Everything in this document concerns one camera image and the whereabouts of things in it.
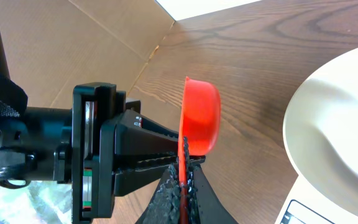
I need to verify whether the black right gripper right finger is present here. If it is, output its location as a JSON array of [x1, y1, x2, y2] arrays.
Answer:
[[183, 136, 236, 224]]

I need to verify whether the white round bowl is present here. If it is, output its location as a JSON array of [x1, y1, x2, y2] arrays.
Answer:
[[283, 48, 358, 223]]

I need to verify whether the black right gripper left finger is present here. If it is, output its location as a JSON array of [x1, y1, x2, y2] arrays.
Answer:
[[136, 165, 181, 224]]

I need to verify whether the brown cardboard box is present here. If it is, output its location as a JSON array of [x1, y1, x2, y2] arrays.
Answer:
[[0, 0, 174, 108]]

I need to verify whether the red plastic measuring scoop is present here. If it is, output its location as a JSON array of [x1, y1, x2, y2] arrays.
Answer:
[[178, 77, 221, 223]]

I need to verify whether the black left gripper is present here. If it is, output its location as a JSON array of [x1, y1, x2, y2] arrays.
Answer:
[[71, 82, 206, 224]]

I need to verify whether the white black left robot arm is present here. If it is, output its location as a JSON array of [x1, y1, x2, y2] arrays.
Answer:
[[0, 33, 205, 224]]

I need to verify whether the white digital kitchen scale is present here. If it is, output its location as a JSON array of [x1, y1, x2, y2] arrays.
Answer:
[[275, 176, 358, 224]]

